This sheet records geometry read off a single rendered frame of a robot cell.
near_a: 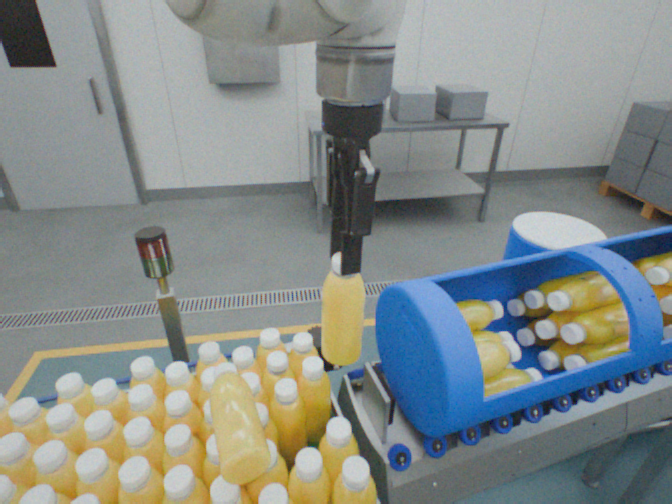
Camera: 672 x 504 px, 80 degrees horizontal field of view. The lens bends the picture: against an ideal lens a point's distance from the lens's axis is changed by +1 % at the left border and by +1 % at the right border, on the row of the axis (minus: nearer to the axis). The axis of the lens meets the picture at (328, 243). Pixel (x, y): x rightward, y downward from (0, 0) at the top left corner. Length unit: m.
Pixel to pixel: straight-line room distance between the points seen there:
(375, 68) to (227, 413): 0.50
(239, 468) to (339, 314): 0.25
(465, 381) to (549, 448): 0.40
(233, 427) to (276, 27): 0.51
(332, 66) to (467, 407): 0.55
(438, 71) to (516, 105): 0.94
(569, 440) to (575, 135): 4.40
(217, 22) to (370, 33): 0.19
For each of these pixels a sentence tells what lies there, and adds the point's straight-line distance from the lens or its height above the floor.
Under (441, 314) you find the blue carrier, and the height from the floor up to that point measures 1.23.
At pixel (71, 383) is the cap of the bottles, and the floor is 1.09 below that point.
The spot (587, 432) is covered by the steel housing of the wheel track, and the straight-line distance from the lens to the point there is 1.13.
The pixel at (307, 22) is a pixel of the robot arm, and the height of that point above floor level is 1.66.
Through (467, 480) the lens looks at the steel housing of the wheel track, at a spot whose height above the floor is 0.86.
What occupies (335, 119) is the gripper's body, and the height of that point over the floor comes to 1.56.
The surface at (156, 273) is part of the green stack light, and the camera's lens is 0.95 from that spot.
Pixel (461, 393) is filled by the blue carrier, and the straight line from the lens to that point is 0.71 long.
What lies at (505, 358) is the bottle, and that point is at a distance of 0.83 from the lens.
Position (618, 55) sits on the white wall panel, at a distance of 5.26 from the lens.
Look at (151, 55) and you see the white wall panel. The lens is 4.06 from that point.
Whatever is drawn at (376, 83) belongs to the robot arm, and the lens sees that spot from 0.47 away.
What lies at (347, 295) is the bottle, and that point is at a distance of 0.59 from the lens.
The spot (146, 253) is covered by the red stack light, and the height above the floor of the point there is 1.22.
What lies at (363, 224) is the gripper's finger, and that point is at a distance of 0.51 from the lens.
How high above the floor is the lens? 1.66
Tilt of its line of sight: 30 degrees down
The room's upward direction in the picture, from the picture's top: straight up
